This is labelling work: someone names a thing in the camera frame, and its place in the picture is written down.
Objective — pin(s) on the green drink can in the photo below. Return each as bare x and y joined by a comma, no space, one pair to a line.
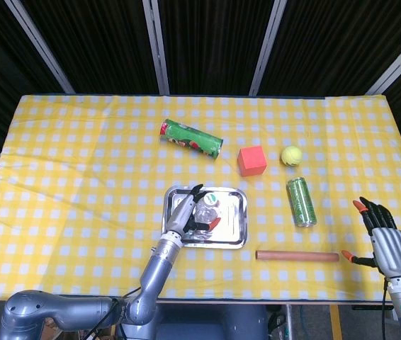
301,202

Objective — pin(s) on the green chips canister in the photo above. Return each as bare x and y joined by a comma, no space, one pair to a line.
190,138

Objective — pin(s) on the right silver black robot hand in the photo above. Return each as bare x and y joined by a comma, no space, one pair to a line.
393,251

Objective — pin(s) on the yellow white checkered tablecloth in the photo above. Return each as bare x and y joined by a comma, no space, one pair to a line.
80,141

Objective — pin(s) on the orange red foam cube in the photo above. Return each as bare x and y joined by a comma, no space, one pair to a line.
252,161

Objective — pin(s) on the metal table leg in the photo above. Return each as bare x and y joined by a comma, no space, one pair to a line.
288,322

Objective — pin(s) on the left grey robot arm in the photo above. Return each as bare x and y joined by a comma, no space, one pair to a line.
158,269

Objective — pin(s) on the rectangular metal tray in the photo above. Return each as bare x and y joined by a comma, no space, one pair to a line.
232,226

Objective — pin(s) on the yellow tennis ball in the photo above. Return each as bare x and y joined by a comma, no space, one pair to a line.
291,156

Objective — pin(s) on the grey robot base column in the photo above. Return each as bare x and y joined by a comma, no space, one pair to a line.
204,322

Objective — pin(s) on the brown wooden rolling pin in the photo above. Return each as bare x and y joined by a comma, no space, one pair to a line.
296,256

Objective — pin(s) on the clear plastic bottle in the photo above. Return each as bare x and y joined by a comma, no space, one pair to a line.
207,212

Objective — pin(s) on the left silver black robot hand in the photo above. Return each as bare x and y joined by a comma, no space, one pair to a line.
181,219

